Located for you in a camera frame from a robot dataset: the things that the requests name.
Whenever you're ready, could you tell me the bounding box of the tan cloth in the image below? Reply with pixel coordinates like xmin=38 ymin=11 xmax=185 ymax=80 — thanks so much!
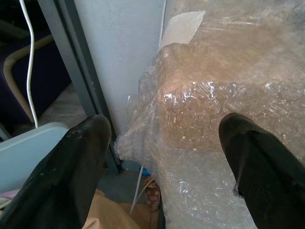
xmin=81 ymin=189 xmax=160 ymax=229

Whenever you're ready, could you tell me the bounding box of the plastic-wrapped brown furniture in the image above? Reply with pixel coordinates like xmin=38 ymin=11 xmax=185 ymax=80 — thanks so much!
xmin=113 ymin=0 xmax=305 ymax=229

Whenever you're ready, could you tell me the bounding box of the thin white cord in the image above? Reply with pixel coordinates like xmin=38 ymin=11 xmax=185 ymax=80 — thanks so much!
xmin=130 ymin=166 xmax=153 ymax=214

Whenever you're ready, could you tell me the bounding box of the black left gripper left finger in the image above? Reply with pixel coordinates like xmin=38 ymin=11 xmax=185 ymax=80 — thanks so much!
xmin=0 ymin=114 xmax=112 ymax=229

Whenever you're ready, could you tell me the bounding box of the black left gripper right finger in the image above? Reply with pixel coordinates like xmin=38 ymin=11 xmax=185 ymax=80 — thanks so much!
xmin=218 ymin=112 xmax=305 ymax=229

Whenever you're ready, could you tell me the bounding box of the light blue plastic basket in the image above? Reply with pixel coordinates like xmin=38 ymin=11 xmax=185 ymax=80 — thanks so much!
xmin=0 ymin=122 xmax=70 ymax=194

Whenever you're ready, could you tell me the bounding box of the red patterned small can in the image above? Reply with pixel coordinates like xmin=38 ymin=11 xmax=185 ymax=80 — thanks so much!
xmin=143 ymin=177 xmax=161 ymax=212

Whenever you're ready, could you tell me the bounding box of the white cable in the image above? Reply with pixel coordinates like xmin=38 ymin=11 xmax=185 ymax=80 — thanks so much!
xmin=18 ymin=0 xmax=39 ymax=128

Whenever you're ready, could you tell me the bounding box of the grey door frame post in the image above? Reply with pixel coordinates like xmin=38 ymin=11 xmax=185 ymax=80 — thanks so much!
xmin=38 ymin=0 xmax=123 ymax=174

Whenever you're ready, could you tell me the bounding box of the grey-white partition panel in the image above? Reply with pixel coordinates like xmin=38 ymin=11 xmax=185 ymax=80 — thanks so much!
xmin=73 ymin=0 xmax=167 ymax=136

